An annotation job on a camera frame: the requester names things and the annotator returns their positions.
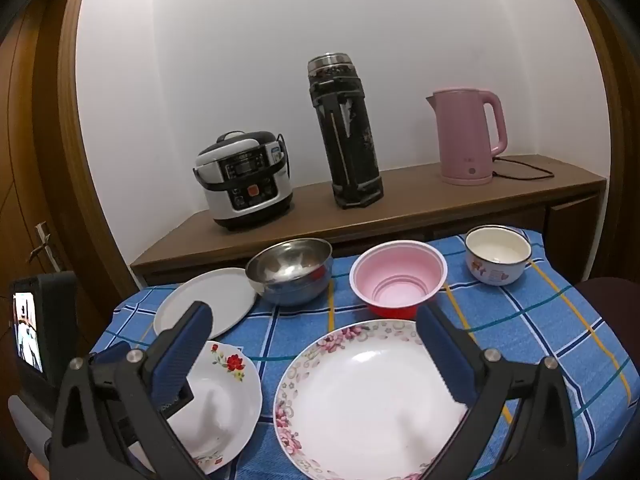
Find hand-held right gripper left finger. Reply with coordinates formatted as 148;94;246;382
49;301;214;480

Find white enamel bowl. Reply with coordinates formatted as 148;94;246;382
464;225;532;287

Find white and black rice cooker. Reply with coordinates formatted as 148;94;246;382
194;131;296;232

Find blue checkered cloth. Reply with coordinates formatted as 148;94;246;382
85;227;633;480

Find wooden door frame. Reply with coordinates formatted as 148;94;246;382
550;0;640;286
55;0;147;293

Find tall black thermos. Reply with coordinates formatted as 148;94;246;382
307;52;385;209

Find brown wooden cabinet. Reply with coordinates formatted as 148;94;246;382
130;154;607;291

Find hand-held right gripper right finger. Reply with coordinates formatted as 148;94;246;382
416;304;582;480

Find pink electric kettle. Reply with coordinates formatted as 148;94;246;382
426;88;508;186

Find wooden door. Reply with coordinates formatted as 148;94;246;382
0;0;71;281

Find small red flower plate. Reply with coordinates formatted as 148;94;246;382
160;340;263;476

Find metal door handle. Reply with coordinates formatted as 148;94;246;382
27;221;55;267

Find black kettle cable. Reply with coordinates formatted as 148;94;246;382
492;155;555;181

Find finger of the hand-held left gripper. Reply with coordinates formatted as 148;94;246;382
87;341;132;367

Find stainless steel bowl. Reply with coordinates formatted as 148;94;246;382
245;238;334;307

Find pink plastic bowl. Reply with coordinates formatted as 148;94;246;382
349;241;448;319

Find plain white plate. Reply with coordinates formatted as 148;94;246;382
153;267;257;340
273;319;473;480

